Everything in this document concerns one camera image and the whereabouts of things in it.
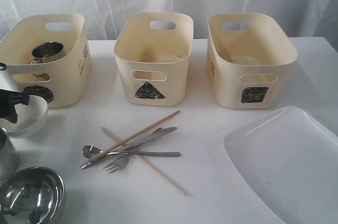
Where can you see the wooden chopstick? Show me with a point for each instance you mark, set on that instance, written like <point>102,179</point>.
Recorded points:
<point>95,157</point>
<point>147,163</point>

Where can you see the cream bin triangle mark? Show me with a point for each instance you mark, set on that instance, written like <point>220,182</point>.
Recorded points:
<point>152,55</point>

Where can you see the steel spoon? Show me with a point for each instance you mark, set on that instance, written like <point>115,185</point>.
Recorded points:
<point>89,151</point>

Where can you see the steel fork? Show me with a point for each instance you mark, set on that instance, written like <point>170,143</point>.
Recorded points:
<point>118,164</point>

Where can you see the cream bin circle mark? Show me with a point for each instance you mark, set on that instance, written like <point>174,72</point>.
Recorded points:
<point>64,79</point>

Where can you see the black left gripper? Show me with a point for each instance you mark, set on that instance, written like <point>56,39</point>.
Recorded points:
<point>8,101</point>

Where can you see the cream bin square mark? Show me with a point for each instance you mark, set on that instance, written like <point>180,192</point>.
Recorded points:
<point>249,59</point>

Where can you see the steel cup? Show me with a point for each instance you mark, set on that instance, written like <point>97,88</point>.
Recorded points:
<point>10,158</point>

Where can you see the white ceramic bowl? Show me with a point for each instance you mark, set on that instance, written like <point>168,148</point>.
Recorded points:
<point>30,118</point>

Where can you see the steel table knife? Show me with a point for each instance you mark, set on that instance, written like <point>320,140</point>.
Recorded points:
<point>137,143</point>

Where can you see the large steel bowl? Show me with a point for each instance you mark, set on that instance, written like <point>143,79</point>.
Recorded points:
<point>33,195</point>

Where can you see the wooden chopstick upper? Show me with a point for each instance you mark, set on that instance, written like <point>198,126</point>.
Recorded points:
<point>95,157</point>

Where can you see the steel mug with handle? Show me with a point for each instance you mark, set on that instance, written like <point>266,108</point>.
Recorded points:
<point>48,52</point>

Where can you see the wooden chopstick lower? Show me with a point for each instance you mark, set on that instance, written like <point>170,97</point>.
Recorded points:
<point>147,163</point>

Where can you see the white square ceramic plate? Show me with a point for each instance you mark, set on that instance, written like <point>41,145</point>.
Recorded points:
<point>289,160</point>

